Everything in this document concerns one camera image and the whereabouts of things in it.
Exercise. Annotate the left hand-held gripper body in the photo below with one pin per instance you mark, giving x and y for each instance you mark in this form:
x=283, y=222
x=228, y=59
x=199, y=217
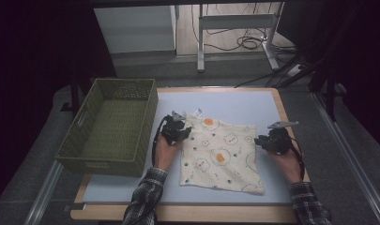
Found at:
x=172, y=128

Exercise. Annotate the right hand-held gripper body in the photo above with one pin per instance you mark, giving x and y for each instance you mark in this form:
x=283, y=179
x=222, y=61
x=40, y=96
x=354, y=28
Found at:
x=280, y=140

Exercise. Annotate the cream printed cloth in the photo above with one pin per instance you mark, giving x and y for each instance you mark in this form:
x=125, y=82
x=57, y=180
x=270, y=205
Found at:
x=219, y=156

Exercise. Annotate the green woven basket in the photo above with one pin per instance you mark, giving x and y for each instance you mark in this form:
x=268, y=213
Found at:
x=115, y=131

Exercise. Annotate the person's left hand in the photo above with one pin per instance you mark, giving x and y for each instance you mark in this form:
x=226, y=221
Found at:
x=164, y=154

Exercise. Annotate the person's right hand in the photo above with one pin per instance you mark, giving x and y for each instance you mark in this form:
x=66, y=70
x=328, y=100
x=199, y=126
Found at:
x=289, y=165

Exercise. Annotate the white power strip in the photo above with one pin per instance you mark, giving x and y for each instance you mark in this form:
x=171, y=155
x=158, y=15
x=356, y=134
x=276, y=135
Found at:
x=294, y=70

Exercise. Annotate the black stand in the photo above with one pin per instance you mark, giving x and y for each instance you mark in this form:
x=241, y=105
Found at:
x=74, y=93
x=330, y=81

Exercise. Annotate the white cabinet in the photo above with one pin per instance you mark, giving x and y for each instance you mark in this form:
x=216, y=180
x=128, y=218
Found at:
x=137, y=28

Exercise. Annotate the black tape strip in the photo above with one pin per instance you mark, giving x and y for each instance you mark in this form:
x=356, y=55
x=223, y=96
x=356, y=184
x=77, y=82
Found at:
x=75, y=206

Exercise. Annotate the white metal desk frame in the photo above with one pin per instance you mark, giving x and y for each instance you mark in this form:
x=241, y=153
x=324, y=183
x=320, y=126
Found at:
x=234, y=22

